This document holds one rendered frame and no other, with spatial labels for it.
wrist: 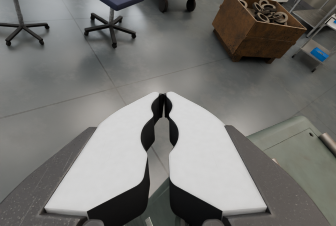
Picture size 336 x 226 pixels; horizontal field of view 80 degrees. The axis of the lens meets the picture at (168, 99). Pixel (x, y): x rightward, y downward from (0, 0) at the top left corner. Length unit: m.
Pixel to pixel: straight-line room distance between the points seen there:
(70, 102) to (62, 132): 0.30
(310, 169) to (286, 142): 0.08
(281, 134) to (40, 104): 1.82
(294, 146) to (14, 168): 1.65
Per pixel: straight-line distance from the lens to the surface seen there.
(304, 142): 0.65
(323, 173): 0.64
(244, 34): 3.03
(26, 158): 1.80
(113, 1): 2.30
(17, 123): 1.95
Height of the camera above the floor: 1.61
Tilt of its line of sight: 47 degrees down
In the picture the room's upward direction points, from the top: 26 degrees clockwise
